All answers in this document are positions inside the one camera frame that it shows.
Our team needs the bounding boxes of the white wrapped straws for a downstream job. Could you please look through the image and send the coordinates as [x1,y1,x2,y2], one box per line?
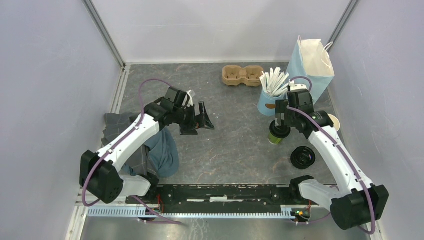
[259,67,290,98]

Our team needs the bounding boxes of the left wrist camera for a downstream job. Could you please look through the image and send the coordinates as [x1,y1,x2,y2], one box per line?
[185,89,196,108]

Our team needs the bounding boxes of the stack of black lids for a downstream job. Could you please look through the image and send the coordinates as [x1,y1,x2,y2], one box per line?
[290,146,316,170]

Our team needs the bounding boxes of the light blue paper bag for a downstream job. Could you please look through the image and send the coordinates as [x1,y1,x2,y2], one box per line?
[286,36,335,103]

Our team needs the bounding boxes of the blue straw holder cup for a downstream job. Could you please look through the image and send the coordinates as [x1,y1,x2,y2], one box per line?
[257,89,284,116]

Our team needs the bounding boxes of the grey checked cloth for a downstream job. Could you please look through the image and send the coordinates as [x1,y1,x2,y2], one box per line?
[101,112,157,176]

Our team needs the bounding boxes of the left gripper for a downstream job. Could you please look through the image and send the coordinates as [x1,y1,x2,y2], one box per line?
[173,101,214,136]

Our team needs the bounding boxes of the brown cardboard cup carrier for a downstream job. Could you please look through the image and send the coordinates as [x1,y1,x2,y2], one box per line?
[222,65,264,87]

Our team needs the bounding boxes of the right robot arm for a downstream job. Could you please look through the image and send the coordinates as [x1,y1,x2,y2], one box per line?
[275,89,389,235]

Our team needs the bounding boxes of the stack of green paper cups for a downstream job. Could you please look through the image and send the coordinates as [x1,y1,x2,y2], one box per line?
[328,114,341,132]

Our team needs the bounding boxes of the black plastic cup lid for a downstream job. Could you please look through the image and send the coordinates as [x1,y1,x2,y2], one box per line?
[269,120,291,139]

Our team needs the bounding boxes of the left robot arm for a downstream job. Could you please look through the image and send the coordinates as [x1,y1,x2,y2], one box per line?
[79,86,215,207]

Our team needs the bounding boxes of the blue cloth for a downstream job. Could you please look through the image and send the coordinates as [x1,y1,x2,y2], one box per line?
[121,127,180,178]

